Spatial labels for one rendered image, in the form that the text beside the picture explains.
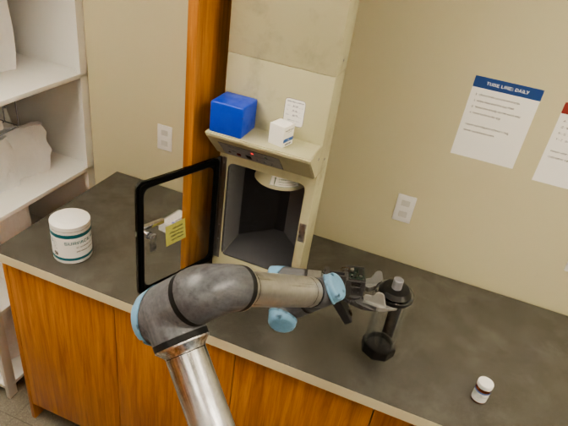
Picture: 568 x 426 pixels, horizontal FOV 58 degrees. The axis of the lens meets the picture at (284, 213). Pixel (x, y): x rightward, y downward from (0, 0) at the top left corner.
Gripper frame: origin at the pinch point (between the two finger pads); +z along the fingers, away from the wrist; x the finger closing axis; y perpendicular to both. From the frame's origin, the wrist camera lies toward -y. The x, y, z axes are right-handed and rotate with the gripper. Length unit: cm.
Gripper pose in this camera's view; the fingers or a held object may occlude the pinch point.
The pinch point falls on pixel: (391, 297)
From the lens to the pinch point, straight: 149.0
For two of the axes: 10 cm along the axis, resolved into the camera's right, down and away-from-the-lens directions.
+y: 0.7, -8.5, -5.2
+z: 9.9, 1.1, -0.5
